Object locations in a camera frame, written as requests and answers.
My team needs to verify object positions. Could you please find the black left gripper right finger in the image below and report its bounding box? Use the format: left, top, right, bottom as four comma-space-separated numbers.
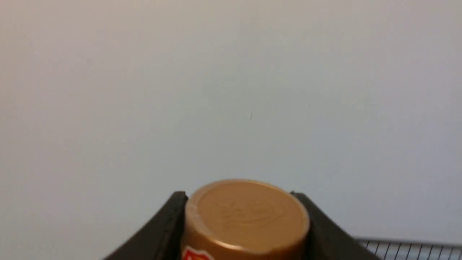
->
291, 191, 379, 260

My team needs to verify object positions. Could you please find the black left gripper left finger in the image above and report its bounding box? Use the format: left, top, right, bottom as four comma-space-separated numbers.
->
105, 191, 188, 260

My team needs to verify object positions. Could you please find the large cooking wine bottle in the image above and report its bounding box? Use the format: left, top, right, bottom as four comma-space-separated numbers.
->
180, 179, 310, 260

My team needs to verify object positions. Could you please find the black wire mesh shelf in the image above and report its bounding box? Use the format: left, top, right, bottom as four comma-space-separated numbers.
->
357, 238, 462, 260

